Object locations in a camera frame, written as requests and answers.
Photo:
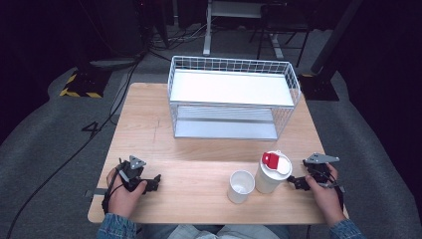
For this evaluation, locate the white frame desk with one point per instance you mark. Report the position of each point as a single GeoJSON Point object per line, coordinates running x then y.
{"type": "Point", "coordinates": [207, 33]}

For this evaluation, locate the grey tape strip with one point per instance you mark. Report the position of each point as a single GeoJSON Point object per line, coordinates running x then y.
{"type": "Point", "coordinates": [98, 192]}

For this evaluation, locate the small white cup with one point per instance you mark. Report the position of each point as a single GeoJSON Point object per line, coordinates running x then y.
{"type": "Point", "coordinates": [240, 187]}

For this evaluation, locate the black metal stand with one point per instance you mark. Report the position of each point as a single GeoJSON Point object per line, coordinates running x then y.
{"type": "Point", "coordinates": [320, 84]}

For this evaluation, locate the black chair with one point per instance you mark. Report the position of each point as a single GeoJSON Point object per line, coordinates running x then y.
{"type": "Point", "coordinates": [285, 23]}

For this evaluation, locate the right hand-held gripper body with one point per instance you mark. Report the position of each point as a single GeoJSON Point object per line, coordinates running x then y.
{"type": "Point", "coordinates": [320, 169]}

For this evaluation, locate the person's right hand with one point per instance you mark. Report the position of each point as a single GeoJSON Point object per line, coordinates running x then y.
{"type": "Point", "coordinates": [328, 200]}

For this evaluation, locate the person's left hand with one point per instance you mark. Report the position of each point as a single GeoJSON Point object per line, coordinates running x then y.
{"type": "Point", "coordinates": [121, 200]}

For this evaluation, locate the tall cream tumbler red lid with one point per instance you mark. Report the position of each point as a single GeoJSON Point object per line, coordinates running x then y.
{"type": "Point", "coordinates": [270, 181]}

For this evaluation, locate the person's lap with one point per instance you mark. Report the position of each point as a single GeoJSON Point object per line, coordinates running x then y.
{"type": "Point", "coordinates": [215, 232]}

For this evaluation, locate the stand base with striped tape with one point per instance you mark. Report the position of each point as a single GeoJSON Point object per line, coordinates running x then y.
{"type": "Point", "coordinates": [84, 84]}

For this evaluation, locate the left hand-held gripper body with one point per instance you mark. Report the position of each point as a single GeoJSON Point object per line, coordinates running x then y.
{"type": "Point", "coordinates": [132, 169]}

